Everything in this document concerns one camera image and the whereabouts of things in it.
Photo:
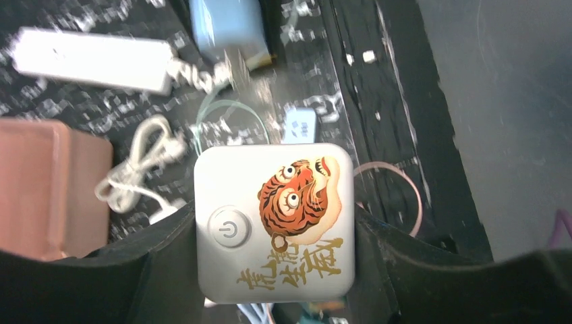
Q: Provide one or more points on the pink translucent plastic storage box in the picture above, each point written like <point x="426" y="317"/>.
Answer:
<point x="49" y="172"/>

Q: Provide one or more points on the white long power strip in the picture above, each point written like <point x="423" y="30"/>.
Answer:
<point x="101" y="60"/>

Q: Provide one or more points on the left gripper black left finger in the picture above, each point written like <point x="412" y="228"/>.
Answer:
<point x="150" y="276"/>

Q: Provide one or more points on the white cube charger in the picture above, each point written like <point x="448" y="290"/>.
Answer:
<point x="274" y="223"/>

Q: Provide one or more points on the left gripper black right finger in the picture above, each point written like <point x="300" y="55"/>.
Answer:
<point x="400" y="279"/>

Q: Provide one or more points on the small light blue charger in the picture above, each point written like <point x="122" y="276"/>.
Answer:
<point x="219" y="25"/>

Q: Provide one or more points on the light blue power strip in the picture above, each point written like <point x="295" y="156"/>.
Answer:
<point x="300" y="126"/>

